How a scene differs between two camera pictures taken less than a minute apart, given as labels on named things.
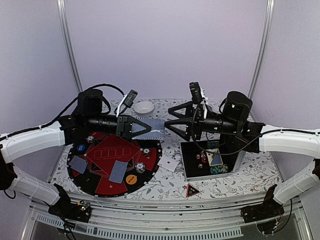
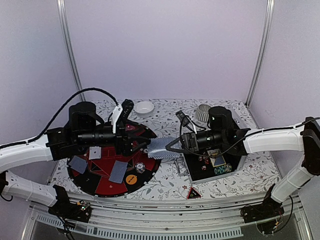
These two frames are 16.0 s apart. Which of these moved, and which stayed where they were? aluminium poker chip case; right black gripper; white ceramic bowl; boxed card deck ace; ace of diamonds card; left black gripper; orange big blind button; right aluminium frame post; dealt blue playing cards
Moved: ace of diamonds card; left black gripper; right black gripper
Stayed: aluminium poker chip case; right aluminium frame post; dealt blue playing cards; boxed card deck ace; orange big blind button; white ceramic bowl
